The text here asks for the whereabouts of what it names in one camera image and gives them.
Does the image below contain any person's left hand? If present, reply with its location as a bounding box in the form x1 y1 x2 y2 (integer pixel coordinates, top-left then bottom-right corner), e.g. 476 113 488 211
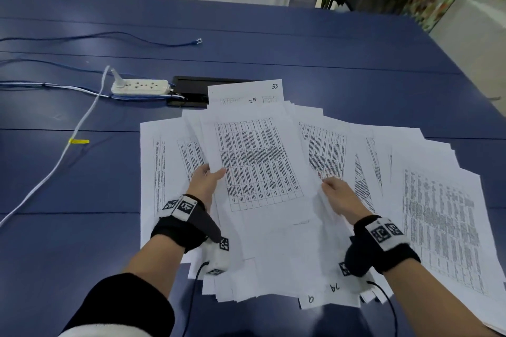
186 163 227 211

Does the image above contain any person's right hand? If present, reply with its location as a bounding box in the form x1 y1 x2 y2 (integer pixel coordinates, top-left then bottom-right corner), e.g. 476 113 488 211
320 176 372 227

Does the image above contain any spread of white printed papers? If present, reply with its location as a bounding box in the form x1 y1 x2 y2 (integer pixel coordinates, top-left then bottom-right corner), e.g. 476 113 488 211
139 105 506 335

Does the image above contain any person's right forearm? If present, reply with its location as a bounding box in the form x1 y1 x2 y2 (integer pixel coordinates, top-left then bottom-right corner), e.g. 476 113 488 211
383 257 495 337

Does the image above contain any person's left forearm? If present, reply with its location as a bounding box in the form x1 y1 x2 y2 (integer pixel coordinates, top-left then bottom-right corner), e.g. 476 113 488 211
122 245 187 300

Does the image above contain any white power strip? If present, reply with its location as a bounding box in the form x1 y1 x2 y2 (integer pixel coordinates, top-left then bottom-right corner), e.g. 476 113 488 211
110 79 171 96

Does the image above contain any black fleece sleeve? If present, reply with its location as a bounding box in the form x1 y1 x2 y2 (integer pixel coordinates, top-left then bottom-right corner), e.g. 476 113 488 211
59 272 176 337

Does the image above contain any white drawer cabinet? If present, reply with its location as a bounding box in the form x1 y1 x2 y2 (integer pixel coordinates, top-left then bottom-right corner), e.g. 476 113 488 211
429 0 506 116

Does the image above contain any black wrist strap with markers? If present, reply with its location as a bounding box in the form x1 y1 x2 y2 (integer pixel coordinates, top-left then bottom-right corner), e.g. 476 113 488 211
150 193 223 254
344 214 422 278

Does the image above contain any black desk cable box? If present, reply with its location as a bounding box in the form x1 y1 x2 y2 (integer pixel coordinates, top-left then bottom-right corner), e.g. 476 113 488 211
167 75 254 107

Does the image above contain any black camera cable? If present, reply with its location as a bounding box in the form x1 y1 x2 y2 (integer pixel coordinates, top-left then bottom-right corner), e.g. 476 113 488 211
181 261 210 337
365 280 398 337

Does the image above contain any white power cable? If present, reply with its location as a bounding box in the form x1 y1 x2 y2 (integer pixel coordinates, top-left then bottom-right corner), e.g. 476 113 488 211
0 65 123 227

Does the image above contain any blue network cable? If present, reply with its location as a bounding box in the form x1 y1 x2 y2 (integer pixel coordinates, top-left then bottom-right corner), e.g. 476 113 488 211
0 31 203 48

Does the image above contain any blue and white cable bundle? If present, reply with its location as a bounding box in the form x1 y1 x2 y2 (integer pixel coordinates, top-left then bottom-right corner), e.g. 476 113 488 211
0 81 184 103

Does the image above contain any thin blue cable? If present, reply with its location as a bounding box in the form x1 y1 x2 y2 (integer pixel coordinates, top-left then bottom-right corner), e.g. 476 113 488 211
0 58 135 77

